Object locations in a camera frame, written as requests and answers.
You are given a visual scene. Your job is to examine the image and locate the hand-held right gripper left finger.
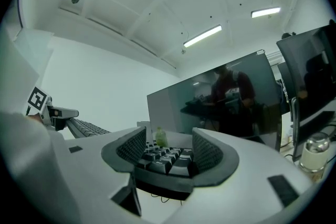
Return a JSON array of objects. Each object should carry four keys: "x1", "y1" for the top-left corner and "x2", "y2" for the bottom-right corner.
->
[{"x1": 101, "y1": 125, "x2": 148, "y2": 174}]

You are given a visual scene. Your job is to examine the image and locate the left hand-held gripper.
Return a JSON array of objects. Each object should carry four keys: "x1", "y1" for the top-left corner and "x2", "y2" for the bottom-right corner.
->
[{"x1": 25, "y1": 86, "x2": 80, "y2": 132}]

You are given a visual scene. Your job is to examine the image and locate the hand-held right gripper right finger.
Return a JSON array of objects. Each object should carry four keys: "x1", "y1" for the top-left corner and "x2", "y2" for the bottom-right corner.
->
[{"x1": 192, "y1": 127, "x2": 240, "y2": 188}]

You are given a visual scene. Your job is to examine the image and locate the black keyboard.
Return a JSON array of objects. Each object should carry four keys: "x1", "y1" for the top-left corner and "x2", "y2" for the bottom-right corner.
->
[{"x1": 67, "y1": 118, "x2": 200, "y2": 201}]

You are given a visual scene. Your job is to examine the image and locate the person's left hand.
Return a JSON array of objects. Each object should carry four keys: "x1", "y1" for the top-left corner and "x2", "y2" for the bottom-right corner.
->
[{"x1": 26, "y1": 113, "x2": 44, "y2": 124}]

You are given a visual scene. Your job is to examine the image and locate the small green bottle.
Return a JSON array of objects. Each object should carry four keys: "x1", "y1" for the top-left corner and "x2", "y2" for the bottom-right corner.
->
[{"x1": 155, "y1": 126, "x2": 169, "y2": 148}]

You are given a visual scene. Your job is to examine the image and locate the large black monitor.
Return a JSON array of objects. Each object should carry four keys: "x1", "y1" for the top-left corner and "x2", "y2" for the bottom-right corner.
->
[{"x1": 146, "y1": 49, "x2": 283, "y2": 152}]

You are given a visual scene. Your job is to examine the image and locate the clear bottle with white label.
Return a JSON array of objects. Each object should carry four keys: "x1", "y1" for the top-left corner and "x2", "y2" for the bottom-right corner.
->
[{"x1": 299, "y1": 132, "x2": 331, "y2": 174}]

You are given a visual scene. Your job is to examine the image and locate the long ceiling light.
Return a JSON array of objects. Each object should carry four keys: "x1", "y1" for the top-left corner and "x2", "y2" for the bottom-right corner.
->
[
  {"x1": 183, "y1": 24, "x2": 223, "y2": 48},
  {"x1": 250, "y1": 6, "x2": 281, "y2": 19}
]

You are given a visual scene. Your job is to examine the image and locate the curved black monitor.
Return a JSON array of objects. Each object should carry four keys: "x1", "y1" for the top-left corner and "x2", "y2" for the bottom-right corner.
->
[{"x1": 276, "y1": 24, "x2": 336, "y2": 163}]

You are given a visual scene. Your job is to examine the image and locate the thin black desk cable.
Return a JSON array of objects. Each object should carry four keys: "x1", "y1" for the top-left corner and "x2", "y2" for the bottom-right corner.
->
[{"x1": 150, "y1": 192, "x2": 186, "y2": 205}]

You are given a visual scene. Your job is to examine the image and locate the black cable on shirt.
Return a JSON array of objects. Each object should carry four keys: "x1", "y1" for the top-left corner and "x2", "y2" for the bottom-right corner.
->
[{"x1": 16, "y1": 0, "x2": 24, "y2": 29}]

